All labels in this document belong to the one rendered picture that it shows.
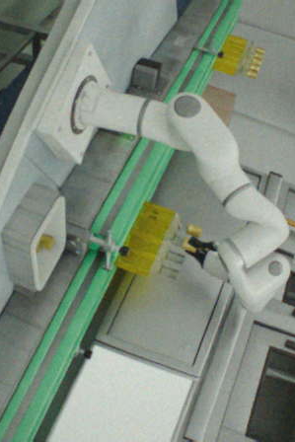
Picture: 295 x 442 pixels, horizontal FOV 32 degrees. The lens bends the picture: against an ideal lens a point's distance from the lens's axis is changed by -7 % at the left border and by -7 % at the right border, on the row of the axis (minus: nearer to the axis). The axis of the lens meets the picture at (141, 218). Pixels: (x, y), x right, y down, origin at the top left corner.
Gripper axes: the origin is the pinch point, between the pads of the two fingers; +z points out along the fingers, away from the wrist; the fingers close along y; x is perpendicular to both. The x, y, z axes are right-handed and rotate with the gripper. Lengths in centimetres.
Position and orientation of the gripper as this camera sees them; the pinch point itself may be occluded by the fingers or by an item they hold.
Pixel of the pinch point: (193, 247)
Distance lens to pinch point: 164.4
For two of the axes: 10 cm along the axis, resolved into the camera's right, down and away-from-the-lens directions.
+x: -5.8, 6.0, -5.6
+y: 1.1, -6.2, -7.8
